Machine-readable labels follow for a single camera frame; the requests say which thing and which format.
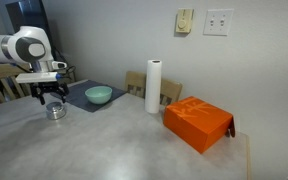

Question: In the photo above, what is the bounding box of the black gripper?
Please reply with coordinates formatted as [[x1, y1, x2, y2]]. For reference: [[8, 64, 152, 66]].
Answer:
[[30, 81, 71, 106]]

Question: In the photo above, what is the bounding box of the silver tin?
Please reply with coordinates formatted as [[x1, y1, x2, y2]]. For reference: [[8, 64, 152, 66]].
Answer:
[[45, 107, 67, 121]]

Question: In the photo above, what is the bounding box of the dark blue placemat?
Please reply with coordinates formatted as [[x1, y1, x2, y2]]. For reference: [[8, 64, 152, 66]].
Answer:
[[50, 79, 128, 113]]

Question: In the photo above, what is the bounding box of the mint green bowl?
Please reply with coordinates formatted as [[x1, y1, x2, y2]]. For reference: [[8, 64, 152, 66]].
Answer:
[[84, 85, 113, 106]]

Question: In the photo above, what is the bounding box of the wooden chair with slatted back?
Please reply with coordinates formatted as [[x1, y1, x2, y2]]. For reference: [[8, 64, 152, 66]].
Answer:
[[0, 63, 32, 103]]

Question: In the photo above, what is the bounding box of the dark tall panel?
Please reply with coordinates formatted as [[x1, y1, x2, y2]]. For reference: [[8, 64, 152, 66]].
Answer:
[[4, 0, 53, 48]]

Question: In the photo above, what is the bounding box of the white paper towel roll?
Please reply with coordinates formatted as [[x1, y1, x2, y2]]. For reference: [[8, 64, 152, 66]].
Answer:
[[144, 59, 163, 115]]

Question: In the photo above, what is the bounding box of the orange cardboard box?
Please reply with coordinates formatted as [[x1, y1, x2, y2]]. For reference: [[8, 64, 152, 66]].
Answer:
[[162, 95, 237, 155]]

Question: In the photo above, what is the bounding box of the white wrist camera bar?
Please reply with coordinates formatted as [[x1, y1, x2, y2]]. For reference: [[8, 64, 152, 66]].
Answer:
[[15, 72, 64, 85]]

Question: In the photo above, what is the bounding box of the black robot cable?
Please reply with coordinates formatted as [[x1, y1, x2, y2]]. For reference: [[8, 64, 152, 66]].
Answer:
[[52, 46, 77, 78]]

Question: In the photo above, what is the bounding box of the beige wall thermostat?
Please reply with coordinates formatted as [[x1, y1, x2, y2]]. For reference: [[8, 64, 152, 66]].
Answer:
[[175, 8, 195, 34]]

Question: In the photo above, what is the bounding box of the white light switch plate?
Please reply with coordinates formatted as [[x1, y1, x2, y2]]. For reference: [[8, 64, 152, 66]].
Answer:
[[202, 8, 235, 37]]

